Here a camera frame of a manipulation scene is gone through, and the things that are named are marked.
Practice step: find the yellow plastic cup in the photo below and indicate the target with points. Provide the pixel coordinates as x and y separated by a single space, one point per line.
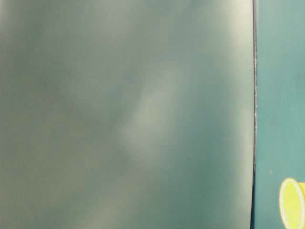
292 204

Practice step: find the grey blurry foreground panel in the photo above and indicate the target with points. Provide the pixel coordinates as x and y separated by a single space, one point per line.
126 114

